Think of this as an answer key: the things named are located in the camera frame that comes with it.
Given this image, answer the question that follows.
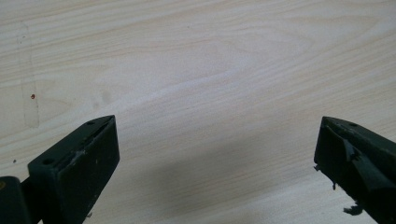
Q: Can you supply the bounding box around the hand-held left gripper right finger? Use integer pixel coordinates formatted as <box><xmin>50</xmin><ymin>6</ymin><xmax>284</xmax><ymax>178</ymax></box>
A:
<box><xmin>313</xmin><ymin>116</ymin><xmax>396</xmax><ymax>224</ymax></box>

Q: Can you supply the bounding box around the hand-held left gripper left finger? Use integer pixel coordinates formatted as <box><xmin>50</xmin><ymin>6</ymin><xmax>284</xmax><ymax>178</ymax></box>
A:
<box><xmin>27</xmin><ymin>114</ymin><xmax>120</xmax><ymax>224</ymax></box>

